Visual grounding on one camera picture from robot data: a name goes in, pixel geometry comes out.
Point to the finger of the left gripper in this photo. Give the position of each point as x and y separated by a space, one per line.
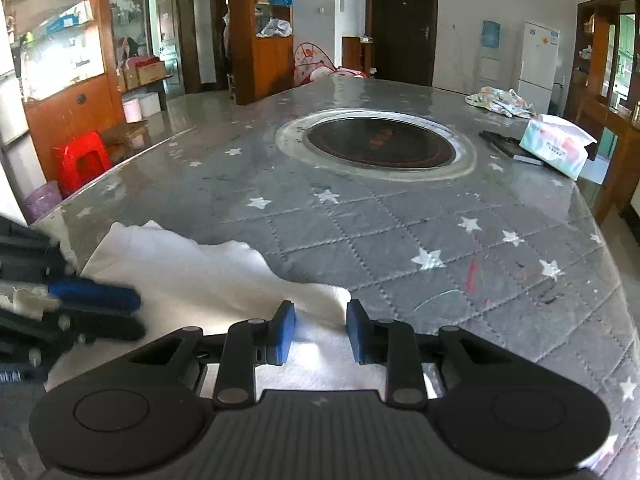
96 324
93 294

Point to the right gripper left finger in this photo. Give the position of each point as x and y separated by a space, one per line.
249 344

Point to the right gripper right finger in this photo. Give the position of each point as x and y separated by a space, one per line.
394 345

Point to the cream white cloth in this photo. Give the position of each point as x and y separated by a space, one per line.
182 283

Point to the red plastic stool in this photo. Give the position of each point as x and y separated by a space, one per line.
80 161

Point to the grey quilted star tablecloth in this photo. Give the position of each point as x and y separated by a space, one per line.
531 371

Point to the round black induction cooktop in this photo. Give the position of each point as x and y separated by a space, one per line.
378 144

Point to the black notebook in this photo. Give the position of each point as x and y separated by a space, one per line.
510 148

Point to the tissue pack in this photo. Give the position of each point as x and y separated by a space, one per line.
558 142

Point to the crumpled patterned cloth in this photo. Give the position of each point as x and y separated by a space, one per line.
501 102

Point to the red white play tent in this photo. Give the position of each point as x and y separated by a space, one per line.
311 63

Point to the water dispenser with blue bottle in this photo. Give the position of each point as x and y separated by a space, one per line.
489 55

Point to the wooden shelf cabinet left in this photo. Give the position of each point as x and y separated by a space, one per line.
253 47

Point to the white refrigerator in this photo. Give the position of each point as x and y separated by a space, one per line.
536 66

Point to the wooden display cabinet right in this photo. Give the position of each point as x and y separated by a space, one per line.
606 55

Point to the dark wooden door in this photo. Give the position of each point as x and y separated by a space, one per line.
403 33

